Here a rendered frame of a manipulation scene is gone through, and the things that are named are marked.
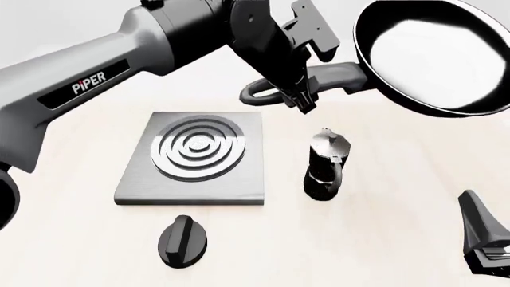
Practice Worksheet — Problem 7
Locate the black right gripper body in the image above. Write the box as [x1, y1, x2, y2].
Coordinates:
[463, 238, 510, 275]

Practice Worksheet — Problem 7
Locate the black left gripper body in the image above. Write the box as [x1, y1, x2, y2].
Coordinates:
[229, 18, 308, 70]

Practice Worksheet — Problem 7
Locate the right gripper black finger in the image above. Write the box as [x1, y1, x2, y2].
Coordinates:
[457, 189, 510, 251]

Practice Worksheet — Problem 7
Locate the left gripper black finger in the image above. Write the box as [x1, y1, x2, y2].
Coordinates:
[307, 76, 320, 106]
[254, 53, 316, 116]

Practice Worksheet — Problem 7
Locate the black frying pan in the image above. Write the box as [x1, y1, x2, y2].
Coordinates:
[238, 0, 510, 119]

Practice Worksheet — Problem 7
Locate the flat grey stove plate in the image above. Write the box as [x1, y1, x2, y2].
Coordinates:
[113, 111, 265, 208]

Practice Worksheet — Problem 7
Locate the round black stove knob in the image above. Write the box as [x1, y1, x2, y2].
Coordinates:
[157, 214, 209, 268]

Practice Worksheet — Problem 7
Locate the black and silver moka pot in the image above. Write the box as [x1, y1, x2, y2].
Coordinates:
[303, 127, 352, 202]

